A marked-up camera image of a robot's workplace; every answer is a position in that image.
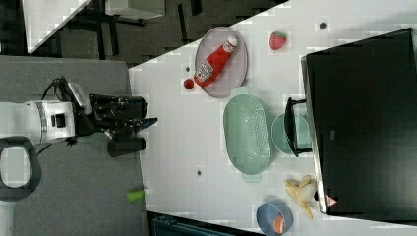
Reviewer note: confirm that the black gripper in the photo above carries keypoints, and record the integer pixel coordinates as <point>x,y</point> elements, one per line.
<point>119,116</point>

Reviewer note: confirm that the light green toy vegetable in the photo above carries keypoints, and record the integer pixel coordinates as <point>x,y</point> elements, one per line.
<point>135,195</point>

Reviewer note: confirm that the small red toy tomato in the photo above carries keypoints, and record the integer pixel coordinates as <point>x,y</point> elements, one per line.
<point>188,84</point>

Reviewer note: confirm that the small black cup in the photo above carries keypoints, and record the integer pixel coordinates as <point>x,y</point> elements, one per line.
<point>132,145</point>

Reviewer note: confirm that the blue bowl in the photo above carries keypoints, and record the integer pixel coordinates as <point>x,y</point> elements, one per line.
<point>268,212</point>

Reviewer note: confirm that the mint green strainer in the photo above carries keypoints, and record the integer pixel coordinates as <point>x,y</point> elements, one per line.
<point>246,135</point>

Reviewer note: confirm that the red ketchup bottle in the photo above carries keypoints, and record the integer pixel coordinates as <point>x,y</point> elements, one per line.
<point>213,65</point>

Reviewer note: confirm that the black toaster oven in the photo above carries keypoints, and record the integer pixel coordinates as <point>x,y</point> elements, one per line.
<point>361,103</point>

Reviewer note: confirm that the peeled toy banana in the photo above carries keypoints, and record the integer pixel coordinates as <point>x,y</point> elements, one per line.
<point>301,192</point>

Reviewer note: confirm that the grey round plate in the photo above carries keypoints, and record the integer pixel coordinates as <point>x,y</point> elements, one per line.
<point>234,72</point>

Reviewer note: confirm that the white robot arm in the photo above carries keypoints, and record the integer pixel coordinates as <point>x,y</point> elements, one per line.
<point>28,124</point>

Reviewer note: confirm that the mint green cup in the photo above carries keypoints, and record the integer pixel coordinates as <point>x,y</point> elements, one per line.
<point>283,134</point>

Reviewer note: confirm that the red toy strawberry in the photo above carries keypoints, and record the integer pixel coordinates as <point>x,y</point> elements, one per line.
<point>277,40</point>

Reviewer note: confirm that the orange toy fruit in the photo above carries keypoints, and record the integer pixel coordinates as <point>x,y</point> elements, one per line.
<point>278,225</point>

